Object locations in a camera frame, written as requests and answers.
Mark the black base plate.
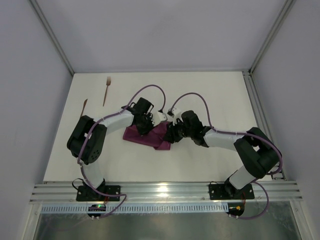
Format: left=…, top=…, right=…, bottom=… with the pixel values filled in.
left=208, top=181, right=255, bottom=200
left=76, top=184, right=122, bottom=202

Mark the aluminium rail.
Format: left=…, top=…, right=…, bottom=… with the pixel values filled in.
left=30, top=180, right=303, bottom=203
left=241, top=69, right=286, bottom=181

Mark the front aluminium rail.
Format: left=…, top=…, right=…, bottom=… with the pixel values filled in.
left=30, top=180, right=303, bottom=203

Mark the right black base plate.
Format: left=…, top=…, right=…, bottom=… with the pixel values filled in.
left=208, top=181, right=255, bottom=200

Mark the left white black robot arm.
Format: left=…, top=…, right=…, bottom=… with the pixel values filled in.
left=66, top=97, right=155, bottom=193

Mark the right corner aluminium post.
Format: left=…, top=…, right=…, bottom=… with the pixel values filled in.
left=248, top=0, right=296, bottom=74

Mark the right side aluminium rail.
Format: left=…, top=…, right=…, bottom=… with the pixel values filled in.
left=241, top=69, right=286, bottom=181

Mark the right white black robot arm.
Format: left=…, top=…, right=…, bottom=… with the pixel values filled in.
left=164, top=108, right=282, bottom=200

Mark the grey slotted cable duct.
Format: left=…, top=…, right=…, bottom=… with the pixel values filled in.
left=40, top=202, right=229, bottom=215

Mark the corner aluminium post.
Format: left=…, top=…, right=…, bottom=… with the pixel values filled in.
left=248, top=0, right=296, bottom=74
left=27, top=0, right=75, bottom=77

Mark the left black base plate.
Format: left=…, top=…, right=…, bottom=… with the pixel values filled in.
left=76, top=184, right=122, bottom=202

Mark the left corner aluminium post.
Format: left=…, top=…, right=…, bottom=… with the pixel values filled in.
left=27, top=0, right=75, bottom=77

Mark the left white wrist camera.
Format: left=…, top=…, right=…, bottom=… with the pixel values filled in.
left=152, top=110, right=168, bottom=126

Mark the purple satin napkin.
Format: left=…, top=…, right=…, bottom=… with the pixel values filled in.
left=122, top=121, right=171, bottom=151

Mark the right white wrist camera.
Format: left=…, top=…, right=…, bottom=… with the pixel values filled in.
left=167, top=107, right=182, bottom=126

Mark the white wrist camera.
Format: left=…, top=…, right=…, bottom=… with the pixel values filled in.
left=152, top=110, right=168, bottom=126
left=167, top=107, right=182, bottom=126

